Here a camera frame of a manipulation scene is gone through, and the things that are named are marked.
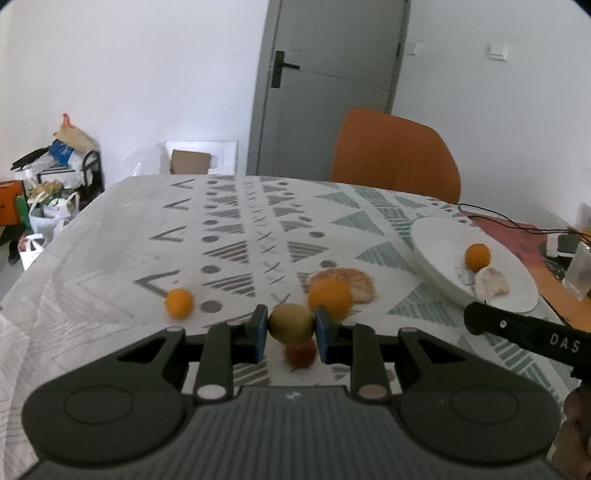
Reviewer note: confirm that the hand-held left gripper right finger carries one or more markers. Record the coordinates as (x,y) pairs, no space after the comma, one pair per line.
(323,338)

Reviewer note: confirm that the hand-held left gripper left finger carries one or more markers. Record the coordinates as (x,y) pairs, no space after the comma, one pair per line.
(262,336)

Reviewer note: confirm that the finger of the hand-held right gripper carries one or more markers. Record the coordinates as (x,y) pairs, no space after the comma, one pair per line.
(489,319)

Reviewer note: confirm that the red round fruit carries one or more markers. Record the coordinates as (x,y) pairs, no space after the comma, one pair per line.
(302,355)

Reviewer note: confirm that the green kiwi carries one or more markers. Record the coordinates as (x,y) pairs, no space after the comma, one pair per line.
(292,323)

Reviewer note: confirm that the white plate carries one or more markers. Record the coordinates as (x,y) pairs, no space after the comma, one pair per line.
(438,249)

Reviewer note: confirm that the small orange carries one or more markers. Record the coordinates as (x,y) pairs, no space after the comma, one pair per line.
(179,303)
(478,257)

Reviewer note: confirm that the person's right hand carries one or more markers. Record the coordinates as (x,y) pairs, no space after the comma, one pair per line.
(578,417)

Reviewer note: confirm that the beige peeled fruit piece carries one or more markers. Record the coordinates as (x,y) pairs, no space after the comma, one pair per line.
(491,286)

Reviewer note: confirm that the large orange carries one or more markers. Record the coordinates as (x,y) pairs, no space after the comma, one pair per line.
(330,296)

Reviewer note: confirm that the round brown flat bread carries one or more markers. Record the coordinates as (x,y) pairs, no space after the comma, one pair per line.
(362,286)

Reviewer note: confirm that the patterned white tablecloth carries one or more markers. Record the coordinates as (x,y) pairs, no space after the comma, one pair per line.
(138,230)

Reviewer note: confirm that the white foam board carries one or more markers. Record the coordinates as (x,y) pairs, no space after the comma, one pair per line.
(226,154)

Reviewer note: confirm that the brown cardboard piece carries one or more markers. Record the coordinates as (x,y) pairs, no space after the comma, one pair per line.
(191,162)

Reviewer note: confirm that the orange chair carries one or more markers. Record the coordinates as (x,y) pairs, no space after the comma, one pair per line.
(392,157)

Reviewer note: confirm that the clear plastic sheet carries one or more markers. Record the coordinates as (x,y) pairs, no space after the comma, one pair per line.
(145,166)

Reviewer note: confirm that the black metal rack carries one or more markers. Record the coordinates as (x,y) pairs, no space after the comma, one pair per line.
(94,170)

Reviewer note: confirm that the white plastic bag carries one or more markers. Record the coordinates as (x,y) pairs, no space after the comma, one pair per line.
(48,217)

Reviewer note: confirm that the grey door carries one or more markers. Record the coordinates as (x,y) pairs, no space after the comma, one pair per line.
(332,92)

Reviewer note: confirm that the blue and white bag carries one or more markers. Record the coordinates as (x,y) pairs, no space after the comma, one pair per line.
(62,152)

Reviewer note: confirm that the brown paper bag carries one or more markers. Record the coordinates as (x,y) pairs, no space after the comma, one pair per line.
(71,134)

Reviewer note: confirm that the orange box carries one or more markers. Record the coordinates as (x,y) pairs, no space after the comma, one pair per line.
(10,203)

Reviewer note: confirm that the white light switch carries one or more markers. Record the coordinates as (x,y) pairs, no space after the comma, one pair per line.
(497,50)

